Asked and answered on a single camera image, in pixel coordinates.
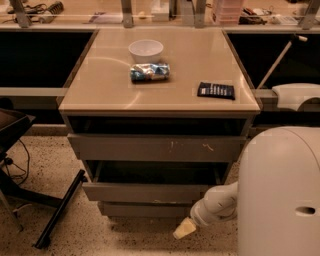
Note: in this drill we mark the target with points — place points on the white bowl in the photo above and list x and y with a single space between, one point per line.
146 51

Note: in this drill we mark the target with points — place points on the white dustpan with handle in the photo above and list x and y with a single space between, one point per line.
291 96

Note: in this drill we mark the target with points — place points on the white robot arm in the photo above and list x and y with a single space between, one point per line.
276 200

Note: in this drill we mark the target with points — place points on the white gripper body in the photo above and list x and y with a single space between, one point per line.
198 214

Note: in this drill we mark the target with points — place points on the blue white snack bag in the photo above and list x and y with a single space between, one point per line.
149 72

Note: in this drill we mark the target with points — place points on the grey drawer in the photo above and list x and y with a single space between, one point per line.
148 210
154 182
164 148

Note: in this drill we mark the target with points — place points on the grey drawer cabinet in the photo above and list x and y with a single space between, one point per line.
102 99

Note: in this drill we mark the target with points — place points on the white box on shelf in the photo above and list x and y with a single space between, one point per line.
160 10

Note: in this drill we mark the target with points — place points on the grey bottom drawer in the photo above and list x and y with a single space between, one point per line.
148 210

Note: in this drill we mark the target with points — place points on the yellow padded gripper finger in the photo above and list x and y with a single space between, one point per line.
186 227

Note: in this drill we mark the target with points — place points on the grey top drawer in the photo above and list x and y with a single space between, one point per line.
164 148

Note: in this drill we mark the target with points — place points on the pink stacked containers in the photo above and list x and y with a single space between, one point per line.
226 12

